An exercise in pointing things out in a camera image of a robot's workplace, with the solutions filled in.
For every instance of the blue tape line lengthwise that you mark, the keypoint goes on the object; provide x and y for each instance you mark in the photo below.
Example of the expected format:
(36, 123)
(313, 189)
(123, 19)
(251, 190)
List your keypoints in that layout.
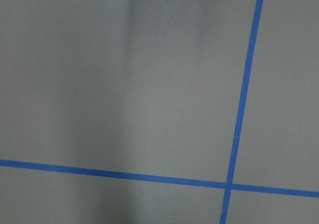
(241, 111)

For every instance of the blue tape line crosswise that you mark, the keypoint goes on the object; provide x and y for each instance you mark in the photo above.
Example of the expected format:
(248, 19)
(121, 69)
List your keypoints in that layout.
(156, 179)

